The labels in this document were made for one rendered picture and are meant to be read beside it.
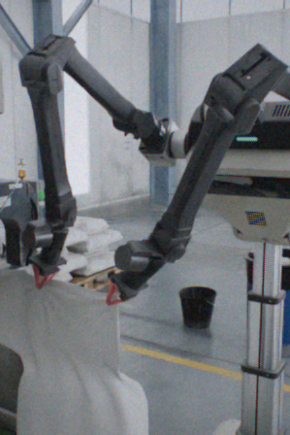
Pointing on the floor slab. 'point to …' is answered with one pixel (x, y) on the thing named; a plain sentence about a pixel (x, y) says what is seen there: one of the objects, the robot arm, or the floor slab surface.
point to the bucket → (197, 306)
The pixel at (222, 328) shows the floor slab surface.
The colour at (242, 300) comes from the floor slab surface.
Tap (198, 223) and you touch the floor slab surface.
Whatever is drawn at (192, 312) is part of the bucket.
